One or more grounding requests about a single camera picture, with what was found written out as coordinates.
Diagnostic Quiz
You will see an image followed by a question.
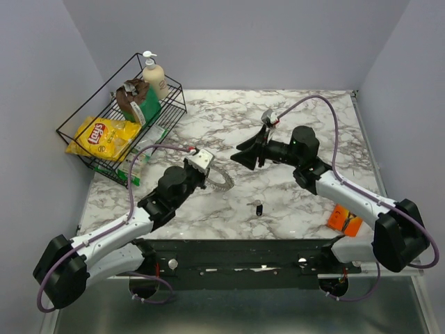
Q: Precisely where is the yellow Lays chip bag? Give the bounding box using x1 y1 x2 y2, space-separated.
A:
65 116 142 161

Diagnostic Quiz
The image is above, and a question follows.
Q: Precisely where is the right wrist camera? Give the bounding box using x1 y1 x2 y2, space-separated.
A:
261 109 280 128

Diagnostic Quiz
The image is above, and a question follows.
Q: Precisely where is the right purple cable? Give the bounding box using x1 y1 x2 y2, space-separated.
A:
274 95 440 302

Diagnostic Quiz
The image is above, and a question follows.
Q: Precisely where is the cream pump lotion bottle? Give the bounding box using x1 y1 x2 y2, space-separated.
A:
143 51 169 100

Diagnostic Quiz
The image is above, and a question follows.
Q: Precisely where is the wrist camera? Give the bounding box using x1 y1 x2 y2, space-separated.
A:
261 109 280 128
185 149 215 174

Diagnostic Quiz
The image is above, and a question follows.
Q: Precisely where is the orange box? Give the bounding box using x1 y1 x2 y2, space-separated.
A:
327 205 363 237

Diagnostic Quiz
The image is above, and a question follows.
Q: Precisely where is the metal disc with keyrings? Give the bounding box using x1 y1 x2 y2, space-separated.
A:
207 166 234 192

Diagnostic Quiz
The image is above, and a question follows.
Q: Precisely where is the white green package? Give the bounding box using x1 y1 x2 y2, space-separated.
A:
116 125 168 186

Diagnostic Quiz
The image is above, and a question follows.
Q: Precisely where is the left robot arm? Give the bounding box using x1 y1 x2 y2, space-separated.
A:
33 160 210 313

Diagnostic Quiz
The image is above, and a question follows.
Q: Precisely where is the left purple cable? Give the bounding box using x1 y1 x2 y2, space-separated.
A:
35 143 197 313

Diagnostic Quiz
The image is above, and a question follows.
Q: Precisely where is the brown and green bag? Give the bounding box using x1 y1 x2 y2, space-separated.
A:
115 78 161 127

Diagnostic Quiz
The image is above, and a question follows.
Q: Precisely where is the purple cable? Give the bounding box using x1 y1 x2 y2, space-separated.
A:
274 95 440 302
35 143 197 313

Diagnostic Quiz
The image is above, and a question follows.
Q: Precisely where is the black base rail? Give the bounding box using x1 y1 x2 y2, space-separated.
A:
70 237 418 291

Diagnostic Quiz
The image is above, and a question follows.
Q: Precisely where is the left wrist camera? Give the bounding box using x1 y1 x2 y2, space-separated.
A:
185 149 215 174

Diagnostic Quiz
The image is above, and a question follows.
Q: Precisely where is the black wire rack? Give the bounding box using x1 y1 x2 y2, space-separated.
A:
56 53 187 186

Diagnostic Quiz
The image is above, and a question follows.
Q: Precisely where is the key with black fob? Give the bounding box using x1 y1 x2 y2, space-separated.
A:
247 200 264 216

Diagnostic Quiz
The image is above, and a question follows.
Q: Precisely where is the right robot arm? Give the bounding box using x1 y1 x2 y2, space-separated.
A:
231 126 430 273

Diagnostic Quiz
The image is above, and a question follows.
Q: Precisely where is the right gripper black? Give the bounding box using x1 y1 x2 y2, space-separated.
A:
230 125 302 172

